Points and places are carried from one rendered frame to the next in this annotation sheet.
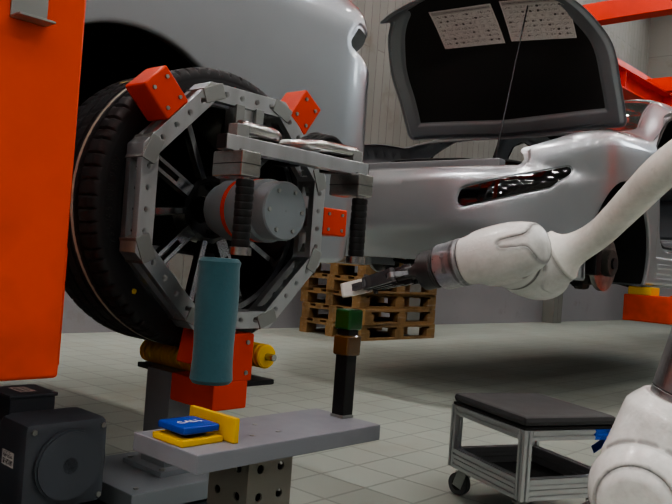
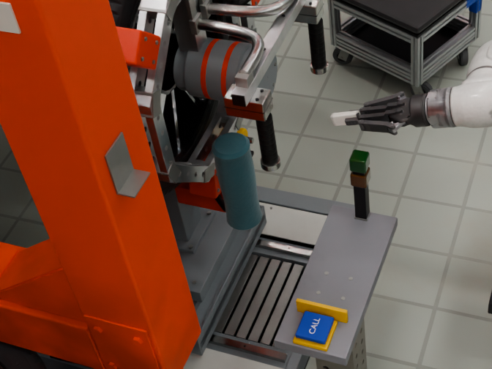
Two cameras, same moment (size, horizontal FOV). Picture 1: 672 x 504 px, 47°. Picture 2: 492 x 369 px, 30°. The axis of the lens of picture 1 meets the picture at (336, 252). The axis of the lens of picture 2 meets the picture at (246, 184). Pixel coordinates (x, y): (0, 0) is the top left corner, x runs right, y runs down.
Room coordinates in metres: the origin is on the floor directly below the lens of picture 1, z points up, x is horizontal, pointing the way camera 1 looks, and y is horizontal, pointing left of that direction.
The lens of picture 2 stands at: (0.09, 0.58, 2.17)
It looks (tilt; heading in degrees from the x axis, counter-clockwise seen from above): 45 degrees down; 347
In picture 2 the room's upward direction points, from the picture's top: 10 degrees counter-clockwise
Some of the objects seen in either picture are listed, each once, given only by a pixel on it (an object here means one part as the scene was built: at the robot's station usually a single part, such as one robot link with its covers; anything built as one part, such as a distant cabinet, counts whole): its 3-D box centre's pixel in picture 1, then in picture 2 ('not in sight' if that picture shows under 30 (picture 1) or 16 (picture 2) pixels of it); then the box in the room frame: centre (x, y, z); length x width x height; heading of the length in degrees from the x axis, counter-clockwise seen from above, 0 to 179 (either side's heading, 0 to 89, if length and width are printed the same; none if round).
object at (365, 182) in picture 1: (351, 185); (302, 6); (1.76, -0.02, 0.93); 0.09 x 0.05 x 0.05; 47
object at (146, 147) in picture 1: (233, 210); (198, 66); (1.77, 0.24, 0.85); 0.54 x 0.07 x 0.54; 137
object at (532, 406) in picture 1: (530, 456); (405, 23); (2.49, -0.67, 0.17); 0.43 x 0.36 x 0.34; 23
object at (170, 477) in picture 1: (171, 425); (173, 205); (1.89, 0.37, 0.32); 0.40 x 0.30 x 0.28; 137
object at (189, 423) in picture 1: (188, 428); (315, 328); (1.23, 0.21, 0.47); 0.07 x 0.07 x 0.02; 47
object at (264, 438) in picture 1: (265, 436); (338, 280); (1.36, 0.10, 0.44); 0.43 x 0.17 x 0.03; 137
